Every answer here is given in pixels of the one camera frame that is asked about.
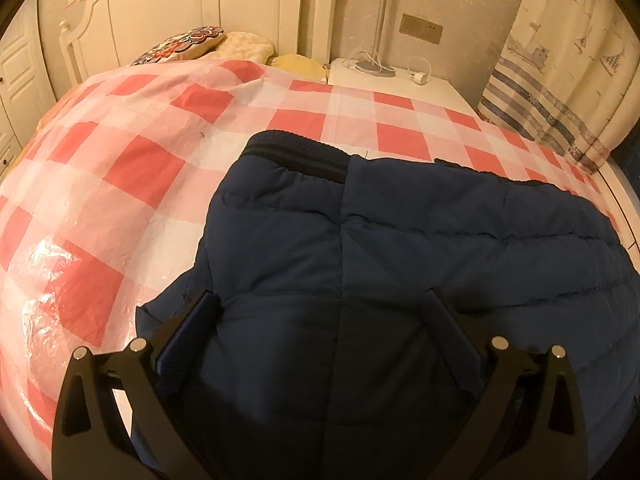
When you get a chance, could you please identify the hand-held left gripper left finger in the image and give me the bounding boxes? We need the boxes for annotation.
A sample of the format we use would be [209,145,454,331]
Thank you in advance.
[51,289,224,480]

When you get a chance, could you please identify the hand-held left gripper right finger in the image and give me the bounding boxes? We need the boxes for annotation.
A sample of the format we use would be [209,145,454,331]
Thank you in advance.
[422,287,589,480]

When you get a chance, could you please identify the navy blue puffer jacket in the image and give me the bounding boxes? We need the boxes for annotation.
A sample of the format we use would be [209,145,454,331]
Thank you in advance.
[135,130,640,480]

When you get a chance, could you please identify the red white checkered bed cover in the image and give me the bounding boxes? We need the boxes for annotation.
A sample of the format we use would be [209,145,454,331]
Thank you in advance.
[0,57,623,466]

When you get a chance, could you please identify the white nightstand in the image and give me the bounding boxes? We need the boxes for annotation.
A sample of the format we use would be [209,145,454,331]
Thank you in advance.
[327,57,480,117]

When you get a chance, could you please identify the yellow pillow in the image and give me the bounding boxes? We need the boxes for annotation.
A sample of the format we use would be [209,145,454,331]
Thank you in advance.
[265,54,331,81]

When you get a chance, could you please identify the floral patterned pillow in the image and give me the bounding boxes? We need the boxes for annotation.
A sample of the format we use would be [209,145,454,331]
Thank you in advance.
[131,25,226,67]

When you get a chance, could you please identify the beige quilted pillow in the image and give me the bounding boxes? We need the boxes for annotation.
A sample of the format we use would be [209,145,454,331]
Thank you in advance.
[215,31,275,65]

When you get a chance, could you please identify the white pole lamp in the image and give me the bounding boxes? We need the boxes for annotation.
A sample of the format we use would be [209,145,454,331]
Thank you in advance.
[352,0,399,75]

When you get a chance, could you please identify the white wardrobe doors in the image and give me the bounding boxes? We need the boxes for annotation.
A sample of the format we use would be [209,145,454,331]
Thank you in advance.
[0,0,52,177]

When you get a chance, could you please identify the cream curtain with blue stripes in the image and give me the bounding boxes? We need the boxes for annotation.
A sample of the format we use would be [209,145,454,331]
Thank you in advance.
[477,0,635,175]

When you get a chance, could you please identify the white wooden headboard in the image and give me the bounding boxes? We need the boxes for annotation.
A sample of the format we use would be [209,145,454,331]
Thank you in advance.
[37,0,342,88]

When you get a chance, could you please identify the white charger cable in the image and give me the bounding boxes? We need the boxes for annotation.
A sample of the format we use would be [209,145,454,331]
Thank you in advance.
[405,54,434,79]

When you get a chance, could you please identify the white lamp cable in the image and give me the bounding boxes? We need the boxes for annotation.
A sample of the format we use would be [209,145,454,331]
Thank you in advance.
[342,45,382,70]

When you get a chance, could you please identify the bronze wall socket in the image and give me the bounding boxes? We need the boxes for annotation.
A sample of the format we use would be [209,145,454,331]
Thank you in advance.
[399,14,445,45]

